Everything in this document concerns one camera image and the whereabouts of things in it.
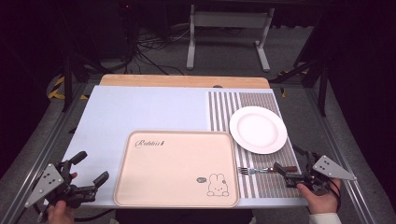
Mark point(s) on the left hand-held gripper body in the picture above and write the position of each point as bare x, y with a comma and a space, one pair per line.
46, 183

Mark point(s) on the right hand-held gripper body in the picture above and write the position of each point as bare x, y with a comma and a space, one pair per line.
330, 169

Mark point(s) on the person's left hand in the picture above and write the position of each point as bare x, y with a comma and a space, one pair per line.
60, 214

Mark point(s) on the person's right hand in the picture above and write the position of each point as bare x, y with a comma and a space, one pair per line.
322, 203

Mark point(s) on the striped grey placemat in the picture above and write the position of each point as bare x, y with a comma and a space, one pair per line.
267, 186

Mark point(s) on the white round plate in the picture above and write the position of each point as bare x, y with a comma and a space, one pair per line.
257, 130

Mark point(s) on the yellow black hazard tape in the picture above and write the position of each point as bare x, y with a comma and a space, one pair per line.
56, 90

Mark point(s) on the pink tray with rabbit print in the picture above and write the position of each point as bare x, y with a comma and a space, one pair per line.
174, 169

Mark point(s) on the light blue table mat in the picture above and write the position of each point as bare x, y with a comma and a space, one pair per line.
140, 109

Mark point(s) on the black tripod stand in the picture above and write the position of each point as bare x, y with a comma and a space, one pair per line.
320, 71
70, 74

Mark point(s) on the person's dark clothing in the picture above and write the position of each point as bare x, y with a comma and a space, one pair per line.
183, 216

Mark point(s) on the wooden table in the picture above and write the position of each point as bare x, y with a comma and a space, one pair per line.
183, 81

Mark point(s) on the black equipment with red light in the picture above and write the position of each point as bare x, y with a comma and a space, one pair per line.
127, 28

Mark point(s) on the grey metal stand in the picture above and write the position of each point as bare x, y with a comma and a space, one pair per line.
230, 20

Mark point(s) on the aluminium frame rail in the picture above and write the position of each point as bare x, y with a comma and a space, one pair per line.
339, 146
37, 155

